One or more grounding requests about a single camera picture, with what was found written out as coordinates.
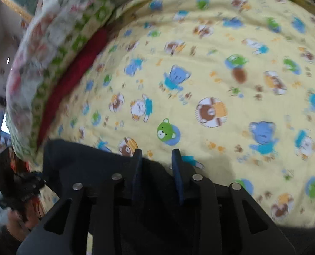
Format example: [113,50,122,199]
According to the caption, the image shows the red blanket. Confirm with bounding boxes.
[37,28,108,147]

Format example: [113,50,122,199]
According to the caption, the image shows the black pants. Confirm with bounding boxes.
[42,138,217,255]

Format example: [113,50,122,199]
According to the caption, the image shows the person left hand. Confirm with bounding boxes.
[6,199,44,242]

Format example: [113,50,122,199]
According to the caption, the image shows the yellow bear print bedsheet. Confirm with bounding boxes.
[48,0,315,228]

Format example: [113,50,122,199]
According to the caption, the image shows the floral pillow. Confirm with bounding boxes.
[6,0,114,161]

